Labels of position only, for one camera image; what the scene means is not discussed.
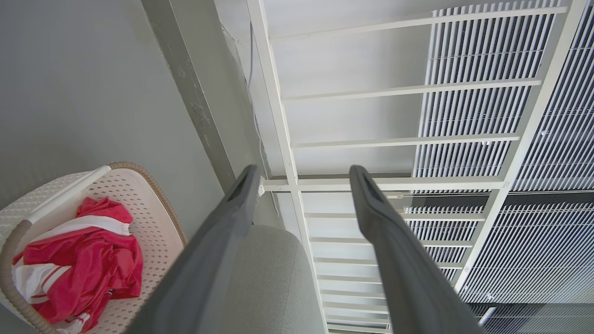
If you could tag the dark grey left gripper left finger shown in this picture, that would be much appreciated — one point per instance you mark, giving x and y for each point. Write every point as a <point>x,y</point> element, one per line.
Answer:
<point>204,273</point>

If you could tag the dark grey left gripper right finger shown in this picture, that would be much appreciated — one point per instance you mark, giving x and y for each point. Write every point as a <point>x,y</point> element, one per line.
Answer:
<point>408,278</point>

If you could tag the white perforated laundry basket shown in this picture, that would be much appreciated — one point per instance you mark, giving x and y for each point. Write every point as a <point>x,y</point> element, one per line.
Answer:
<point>139,218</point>

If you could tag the grey fabric cushion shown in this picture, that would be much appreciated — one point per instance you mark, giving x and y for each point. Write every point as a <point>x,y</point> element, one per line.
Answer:
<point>274,283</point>

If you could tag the red and white garment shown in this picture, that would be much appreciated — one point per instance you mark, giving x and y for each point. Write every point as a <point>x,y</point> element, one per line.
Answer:
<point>83,264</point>

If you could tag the white slatted window blind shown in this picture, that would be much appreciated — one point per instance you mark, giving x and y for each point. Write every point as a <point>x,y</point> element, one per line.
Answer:
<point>519,185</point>

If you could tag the white metal rack frame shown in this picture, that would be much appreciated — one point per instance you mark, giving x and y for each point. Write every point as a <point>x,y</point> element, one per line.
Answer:
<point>399,139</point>

